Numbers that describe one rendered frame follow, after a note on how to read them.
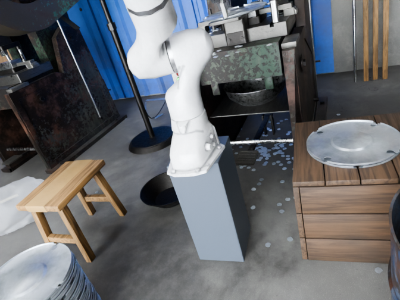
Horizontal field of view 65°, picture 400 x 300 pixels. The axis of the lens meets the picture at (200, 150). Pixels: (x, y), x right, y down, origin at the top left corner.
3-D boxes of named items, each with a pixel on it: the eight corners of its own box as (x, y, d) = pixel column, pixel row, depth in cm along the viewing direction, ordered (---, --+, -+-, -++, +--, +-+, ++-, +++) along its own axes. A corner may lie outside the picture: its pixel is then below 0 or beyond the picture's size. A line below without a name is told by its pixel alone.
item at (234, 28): (245, 49, 131) (239, 15, 124) (214, 55, 137) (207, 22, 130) (258, 34, 150) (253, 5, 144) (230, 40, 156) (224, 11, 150)
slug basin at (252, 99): (284, 108, 152) (281, 88, 148) (219, 113, 167) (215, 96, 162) (292, 83, 178) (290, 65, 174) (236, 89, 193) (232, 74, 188)
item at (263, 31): (288, 35, 136) (286, 20, 133) (195, 52, 155) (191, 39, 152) (296, 20, 159) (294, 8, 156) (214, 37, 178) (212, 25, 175)
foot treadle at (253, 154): (255, 172, 147) (253, 163, 144) (235, 172, 151) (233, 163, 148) (275, 116, 192) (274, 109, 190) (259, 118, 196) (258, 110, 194)
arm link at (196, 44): (228, 109, 95) (209, 25, 83) (169, 124, 97) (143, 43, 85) (225, 97, 104) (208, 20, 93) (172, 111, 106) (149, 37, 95)
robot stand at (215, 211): (244, 262, 118) (218, 163, 97) (199, 259, 124) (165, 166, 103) (250, 227, 133) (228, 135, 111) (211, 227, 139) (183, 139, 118)
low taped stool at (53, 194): (91, 264, 138) (56, 206, 122) (51, 260, 147) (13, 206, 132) (128, 211, 166) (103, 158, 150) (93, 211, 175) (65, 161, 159)
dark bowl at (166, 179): (185, 218, 148) (181, 207, 145) (133, 214, 161) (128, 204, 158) (206, 180, 172) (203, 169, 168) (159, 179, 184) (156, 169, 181)
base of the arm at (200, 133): (214, 175, 92) (202, 133, 85) (158, 178, 98) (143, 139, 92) (229, 137, 110) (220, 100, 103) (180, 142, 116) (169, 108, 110)
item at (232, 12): (194, 25, 136) (193, 24, 135) (213, 13, 158) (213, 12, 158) (260, 11, 124) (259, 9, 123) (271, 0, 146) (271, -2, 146)
